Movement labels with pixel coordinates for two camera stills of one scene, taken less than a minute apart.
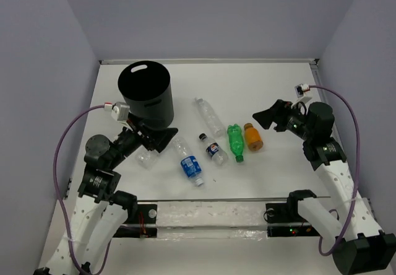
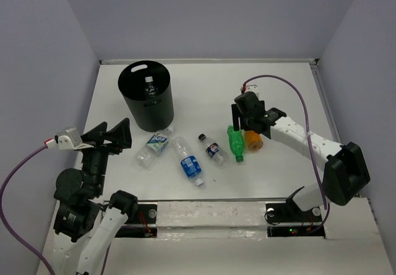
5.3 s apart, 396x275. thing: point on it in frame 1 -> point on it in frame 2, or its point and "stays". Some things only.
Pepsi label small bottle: x=213 y=150 stays
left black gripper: x=161 y=137 -> x=120 y=134
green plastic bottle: x=234 y=132 stays
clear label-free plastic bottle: x=213 y=121 -> x=150 y=87
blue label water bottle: x=190 y=165 stays
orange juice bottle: x=253 y=137 stays
